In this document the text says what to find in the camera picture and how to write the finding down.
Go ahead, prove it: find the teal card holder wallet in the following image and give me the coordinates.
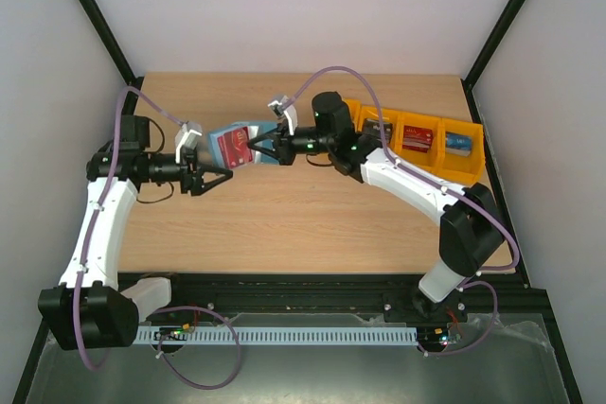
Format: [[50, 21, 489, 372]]
[[207, 121, 278, 169]]

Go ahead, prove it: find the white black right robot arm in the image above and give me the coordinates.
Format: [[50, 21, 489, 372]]
[[247, 92, 505, 321]]

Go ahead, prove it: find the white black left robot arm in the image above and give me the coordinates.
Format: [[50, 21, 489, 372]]
[[38, 115, 233, 350]]

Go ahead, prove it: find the black card stack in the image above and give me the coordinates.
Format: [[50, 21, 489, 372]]
[[362, 118, 393, 143]]

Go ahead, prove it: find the red card stack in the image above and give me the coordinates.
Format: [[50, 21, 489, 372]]
[[402, 125, 434, 153]]

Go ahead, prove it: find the blue card stack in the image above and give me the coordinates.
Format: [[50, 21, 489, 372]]
[[445, 132, 473, 157]]

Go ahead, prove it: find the yellow plastic bin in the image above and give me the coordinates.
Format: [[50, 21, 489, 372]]
[[343, 98, 362, 130], [437, 117, 485, 185], [356, 105, 402, 156], [392, 112, 445, 173]]

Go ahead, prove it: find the grey metal front plate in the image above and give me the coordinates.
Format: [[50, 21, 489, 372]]
[[26, 313, 572, 403]]

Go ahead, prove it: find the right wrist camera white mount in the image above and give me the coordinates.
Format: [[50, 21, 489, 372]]
[[268, 95, 298, 136]]

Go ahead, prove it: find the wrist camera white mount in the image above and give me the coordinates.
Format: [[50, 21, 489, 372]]
[[268, 95, 298, 136], [174, 121, 203, 164]]

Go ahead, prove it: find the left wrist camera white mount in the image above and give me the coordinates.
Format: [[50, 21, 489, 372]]
[[174, 121, 203, 164]]

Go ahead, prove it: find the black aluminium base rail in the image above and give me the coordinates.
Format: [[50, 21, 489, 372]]
[[117, 272, 553, 329]]

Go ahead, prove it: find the black corner frame post left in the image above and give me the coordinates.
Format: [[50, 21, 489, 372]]
[[78, 0, 142, 88]]

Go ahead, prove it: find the black corner frame post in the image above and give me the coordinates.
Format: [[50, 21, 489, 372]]
[[462, 0, 526, 93], [78, 0, 142, 88]]

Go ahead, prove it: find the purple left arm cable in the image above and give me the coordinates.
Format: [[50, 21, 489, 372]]
[[73, 86, 242, 389]]

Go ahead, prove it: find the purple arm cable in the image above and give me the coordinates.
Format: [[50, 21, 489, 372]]
[[286, 65, 521, 358], [73, 86, 242, 389]]

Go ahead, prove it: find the light blue slotted cable duct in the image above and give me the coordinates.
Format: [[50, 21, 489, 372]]
[[134, 326, 418, 346]]

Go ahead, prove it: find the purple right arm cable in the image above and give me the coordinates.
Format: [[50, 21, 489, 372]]
[[286, 65, 521, 358]]

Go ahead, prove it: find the black corner frame post right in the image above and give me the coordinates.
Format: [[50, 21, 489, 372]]
[[462, 0, 526, 93]]

